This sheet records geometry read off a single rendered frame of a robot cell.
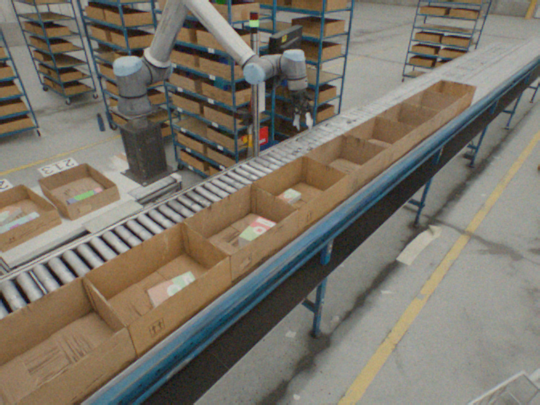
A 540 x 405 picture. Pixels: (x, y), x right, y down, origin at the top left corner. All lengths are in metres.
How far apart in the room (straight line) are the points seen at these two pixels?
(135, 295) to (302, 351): 1.18
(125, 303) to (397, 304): 1.80
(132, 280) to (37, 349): 0.34
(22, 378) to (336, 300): 1.80
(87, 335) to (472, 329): 2.18
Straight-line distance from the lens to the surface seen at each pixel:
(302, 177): 1.97
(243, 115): 2.37
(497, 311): 2.89
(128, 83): 2.15
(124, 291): 1.48
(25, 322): 1.38
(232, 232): 1.63
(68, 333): 1.43
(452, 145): 3.39
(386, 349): 2.40
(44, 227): 2.14
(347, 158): 2.25
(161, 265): 1.52
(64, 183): 2.50
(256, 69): 1.62
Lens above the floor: 1.94
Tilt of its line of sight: 34 degrees down
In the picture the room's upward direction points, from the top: 1 degrees clockwise
